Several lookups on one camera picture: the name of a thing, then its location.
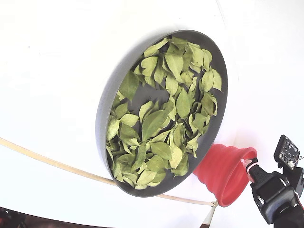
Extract pile of green leaves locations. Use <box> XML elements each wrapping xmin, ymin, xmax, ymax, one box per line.
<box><xmin>106</xmin><ymin>35</ymin><xmax>223</xmax><ymax>190</ymax></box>

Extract white red servo wires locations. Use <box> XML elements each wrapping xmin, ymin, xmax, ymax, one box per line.
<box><xmin>293</xmin><ymin>187</ymin><xmax>304</xmax><ymax>211</ymax></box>

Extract red collapsible silicone cup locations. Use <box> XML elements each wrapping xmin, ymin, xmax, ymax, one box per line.
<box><xmin>192</xmin><ymin>143</ymin><xmax>258</xmax><ymax>207</ymax></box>

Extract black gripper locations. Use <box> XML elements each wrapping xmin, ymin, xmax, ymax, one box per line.
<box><xmin>240</xmin><ymin>157</ymin><xmax>300</xmax><ymax>225</ymax></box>

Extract dark grey round bowl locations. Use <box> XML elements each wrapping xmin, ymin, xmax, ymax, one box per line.
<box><xmin>95</xmin><ymin>29</ymin><xmax>228</xmax><ymax>198</ymax></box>

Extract long wooden dowel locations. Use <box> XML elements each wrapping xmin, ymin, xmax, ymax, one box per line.
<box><xmin>0</xmin><ymin>137</ymin><xmax>218</xmax><ymax>207</ymax></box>

